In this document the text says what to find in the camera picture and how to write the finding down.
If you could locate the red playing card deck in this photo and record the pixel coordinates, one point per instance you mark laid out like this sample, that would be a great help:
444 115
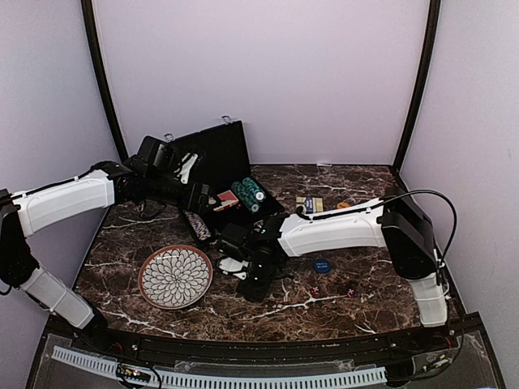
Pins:
228 199

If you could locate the white slotted cable duct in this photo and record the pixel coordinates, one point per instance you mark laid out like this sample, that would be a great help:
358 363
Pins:
218 376

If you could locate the floral patterned plate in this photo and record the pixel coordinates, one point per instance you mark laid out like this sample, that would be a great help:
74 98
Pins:
175 277

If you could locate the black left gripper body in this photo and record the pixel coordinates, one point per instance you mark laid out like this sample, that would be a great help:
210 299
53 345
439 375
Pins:
196 207

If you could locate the green blue chip stack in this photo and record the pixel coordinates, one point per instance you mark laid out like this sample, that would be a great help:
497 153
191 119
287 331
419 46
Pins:
245 197
254 189

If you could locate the blue gold card box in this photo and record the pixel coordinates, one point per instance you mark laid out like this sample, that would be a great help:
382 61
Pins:
310 205

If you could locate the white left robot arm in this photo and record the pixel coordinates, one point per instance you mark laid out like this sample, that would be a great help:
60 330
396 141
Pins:
159 171

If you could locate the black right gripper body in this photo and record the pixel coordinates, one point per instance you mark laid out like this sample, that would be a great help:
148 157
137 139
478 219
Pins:
262 283

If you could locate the green blue chip stack rear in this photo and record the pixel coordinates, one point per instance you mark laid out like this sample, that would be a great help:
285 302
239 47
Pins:
254 189

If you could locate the green blue chip stack front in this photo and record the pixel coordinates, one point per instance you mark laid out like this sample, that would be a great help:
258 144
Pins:
245 197

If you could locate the black poker case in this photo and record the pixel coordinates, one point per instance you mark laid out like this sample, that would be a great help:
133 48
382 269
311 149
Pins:
223 159

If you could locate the black front table rail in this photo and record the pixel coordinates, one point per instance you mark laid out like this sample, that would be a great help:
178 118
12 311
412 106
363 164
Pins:
146 343

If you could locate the blue small blind button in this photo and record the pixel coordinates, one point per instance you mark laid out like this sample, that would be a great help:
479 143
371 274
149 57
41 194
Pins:
322 266

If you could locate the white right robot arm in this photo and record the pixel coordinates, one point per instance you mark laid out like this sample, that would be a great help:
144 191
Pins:
394 222

